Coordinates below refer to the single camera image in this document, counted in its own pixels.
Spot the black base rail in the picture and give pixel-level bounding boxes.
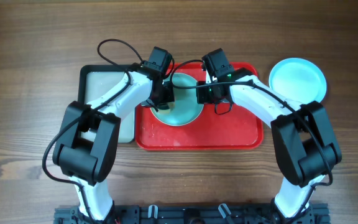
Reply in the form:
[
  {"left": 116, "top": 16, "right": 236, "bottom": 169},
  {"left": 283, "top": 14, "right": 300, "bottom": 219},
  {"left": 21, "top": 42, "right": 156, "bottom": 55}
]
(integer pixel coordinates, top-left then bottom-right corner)
[{"left": 53, "top": 203, "right": 331, "bottom": 224}]

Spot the light blue front plate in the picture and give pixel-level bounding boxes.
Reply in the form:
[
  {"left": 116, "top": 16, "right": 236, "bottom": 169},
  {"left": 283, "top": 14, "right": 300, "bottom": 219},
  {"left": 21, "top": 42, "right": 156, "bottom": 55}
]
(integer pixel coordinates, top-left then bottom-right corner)
[{"left": 268, "top": 58, "right": 328, "bottom": 104}]

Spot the black cable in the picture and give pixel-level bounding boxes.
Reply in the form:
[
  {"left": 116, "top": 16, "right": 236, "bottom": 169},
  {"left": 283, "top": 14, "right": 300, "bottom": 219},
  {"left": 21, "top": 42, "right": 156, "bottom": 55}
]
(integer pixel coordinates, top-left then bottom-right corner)
[
  {"left": 41, "top": 38, "right": 144, "bottom": 222},
  {"left": 169, "top": 59, "right": 334, "bottom": 218}
]

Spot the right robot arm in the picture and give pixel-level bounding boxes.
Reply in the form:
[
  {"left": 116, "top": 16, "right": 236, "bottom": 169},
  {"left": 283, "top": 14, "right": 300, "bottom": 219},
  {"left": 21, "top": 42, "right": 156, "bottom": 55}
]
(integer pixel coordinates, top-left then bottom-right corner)
[{"left": 196, "top": 68, "right": 342, "bottom": 223}]

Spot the green yellow sponge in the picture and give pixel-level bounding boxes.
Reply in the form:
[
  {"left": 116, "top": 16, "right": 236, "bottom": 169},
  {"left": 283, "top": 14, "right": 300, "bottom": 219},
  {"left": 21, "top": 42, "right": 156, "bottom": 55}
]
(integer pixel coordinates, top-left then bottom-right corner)
[{"left": 157, "top": 103, "right": 172, "bottom": 113}]

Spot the black water basin tray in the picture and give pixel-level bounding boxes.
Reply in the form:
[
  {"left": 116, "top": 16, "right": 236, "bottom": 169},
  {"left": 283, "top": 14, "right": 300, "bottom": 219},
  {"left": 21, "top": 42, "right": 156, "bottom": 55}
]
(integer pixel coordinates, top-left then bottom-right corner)
[{"left": 77, "top": 65, "right": 135, "bottom": 144}]

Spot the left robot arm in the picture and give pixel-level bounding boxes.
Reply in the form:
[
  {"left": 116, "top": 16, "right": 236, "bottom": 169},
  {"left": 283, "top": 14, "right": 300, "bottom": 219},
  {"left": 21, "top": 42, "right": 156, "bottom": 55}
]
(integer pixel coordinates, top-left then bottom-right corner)
[{"left": 42, "top": 62, "right": 173, "bottom": 223}]

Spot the left black cable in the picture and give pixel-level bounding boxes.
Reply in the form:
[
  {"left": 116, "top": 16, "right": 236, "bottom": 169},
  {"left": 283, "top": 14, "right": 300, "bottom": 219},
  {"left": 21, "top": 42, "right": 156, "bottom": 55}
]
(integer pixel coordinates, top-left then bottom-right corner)
[{"left": 41, "top": 38, "right": 144, "bottom": 222}]

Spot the red plastic tray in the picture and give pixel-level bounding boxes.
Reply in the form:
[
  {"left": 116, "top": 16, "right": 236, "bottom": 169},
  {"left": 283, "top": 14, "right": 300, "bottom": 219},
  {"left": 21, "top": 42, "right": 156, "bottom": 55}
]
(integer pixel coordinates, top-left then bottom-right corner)
[{"left": 135, "top": 63, "right": 264, "bottom": 151}]

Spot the right black cable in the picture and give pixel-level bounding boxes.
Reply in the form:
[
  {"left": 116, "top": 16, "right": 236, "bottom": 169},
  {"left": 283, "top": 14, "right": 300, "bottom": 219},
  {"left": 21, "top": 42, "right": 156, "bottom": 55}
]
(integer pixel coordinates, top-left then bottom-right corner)
[{"left": 169, "top": 59, "right": 334, "bottom": 218}]

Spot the teal plate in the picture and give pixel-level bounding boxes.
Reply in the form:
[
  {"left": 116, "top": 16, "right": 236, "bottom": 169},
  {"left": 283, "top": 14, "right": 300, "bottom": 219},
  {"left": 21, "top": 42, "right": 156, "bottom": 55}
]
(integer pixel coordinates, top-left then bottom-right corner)
[{"left": 151, "top": 88, "right": 203, "bottom": 126}]

